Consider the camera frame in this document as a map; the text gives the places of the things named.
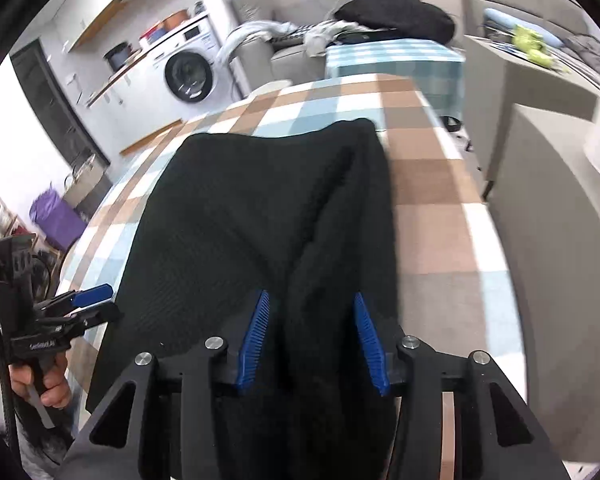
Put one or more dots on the woven laundry basket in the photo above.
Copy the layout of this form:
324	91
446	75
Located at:
87	185

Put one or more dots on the large beige counter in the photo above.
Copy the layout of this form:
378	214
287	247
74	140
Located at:
555	260

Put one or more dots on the purple bag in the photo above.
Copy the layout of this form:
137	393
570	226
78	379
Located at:
55	220

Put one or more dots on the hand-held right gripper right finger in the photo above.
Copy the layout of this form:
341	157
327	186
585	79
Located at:
370	345

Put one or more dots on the brown blue plaid tablecloth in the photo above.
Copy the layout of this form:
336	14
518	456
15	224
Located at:
430	210

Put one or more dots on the black door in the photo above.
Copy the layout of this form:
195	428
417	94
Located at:
55	110

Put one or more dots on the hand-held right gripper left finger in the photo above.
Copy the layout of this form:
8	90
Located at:
252	340

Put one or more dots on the person's left hand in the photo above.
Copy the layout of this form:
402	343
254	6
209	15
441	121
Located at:
55	390

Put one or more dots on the black knit sweater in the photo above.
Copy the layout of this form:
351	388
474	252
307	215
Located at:
230	210

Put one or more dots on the wooden shoe rack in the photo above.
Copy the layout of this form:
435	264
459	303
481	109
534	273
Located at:
0	220

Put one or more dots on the houndstooth cushion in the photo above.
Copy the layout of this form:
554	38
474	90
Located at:
292	37

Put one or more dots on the blue checkered side table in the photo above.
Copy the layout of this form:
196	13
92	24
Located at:
395	57

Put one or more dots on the pale grey garment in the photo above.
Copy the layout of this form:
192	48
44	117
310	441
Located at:
325	35

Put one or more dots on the white wall cabinet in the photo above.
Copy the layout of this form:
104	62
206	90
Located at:
105	0

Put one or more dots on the black cooking pot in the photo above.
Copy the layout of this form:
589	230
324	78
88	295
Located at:
116	57

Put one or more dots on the blue pillow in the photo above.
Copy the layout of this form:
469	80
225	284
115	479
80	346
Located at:
500	17

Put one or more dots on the white base cabinet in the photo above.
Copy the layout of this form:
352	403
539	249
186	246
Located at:
140	115

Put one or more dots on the light grey blanket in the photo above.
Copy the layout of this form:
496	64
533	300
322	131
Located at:
250	32

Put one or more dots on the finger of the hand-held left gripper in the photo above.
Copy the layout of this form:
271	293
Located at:
92	294
100	314

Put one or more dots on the white round stool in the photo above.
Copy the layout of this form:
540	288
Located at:
270	87

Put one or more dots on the small beige cabinet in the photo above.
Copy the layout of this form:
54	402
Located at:
520	85

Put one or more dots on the orange cooking pot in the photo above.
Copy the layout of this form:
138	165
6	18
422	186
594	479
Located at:
176	19

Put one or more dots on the green plush toy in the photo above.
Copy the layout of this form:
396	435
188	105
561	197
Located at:
527	40

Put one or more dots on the grey jacket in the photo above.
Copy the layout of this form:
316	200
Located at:
587	47

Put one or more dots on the black puffy jacket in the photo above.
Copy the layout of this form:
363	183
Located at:
395	12

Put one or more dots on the beige sofa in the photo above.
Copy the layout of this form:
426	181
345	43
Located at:
295	62

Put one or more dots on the white washing machine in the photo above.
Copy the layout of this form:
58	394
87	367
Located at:
190	75

